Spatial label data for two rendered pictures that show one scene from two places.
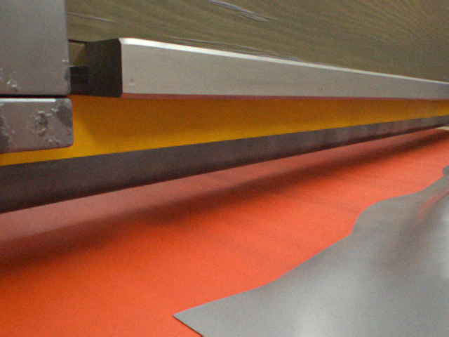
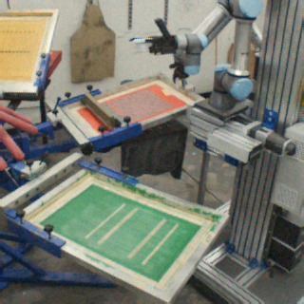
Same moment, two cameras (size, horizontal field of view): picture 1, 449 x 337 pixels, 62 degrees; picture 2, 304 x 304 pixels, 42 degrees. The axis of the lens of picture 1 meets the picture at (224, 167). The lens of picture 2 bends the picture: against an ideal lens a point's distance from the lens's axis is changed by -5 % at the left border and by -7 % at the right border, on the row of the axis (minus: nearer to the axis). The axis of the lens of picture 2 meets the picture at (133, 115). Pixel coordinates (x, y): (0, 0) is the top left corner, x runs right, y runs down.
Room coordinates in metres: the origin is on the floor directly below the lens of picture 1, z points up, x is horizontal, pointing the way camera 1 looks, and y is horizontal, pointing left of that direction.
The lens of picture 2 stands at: (-0.84, 2.07, 2.13)
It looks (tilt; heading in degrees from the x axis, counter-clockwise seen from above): 24 degrees down; 291
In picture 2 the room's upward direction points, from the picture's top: 2 degrees clockwise
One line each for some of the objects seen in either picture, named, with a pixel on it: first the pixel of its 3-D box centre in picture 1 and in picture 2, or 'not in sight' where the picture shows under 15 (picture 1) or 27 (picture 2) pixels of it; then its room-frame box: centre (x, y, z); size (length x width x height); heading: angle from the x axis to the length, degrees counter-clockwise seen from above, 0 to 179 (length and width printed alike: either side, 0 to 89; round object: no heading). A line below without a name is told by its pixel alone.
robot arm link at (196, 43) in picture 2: not in sight; (194, 42); (-0.41, 0.20, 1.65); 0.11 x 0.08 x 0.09; 39
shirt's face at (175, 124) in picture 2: not in sight; (139, 122); (0.03, -0.29, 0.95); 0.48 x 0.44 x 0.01; 49
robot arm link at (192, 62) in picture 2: not in sight; (191, 61); (-0.40, 0.18, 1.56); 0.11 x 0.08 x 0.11; 129
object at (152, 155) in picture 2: not in sight; (151, 156); (-0.11, -0.17, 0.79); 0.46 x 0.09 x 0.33; 49
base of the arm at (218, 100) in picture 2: not in sight; (222, 96); (-0.53, -0.07, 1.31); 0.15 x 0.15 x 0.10
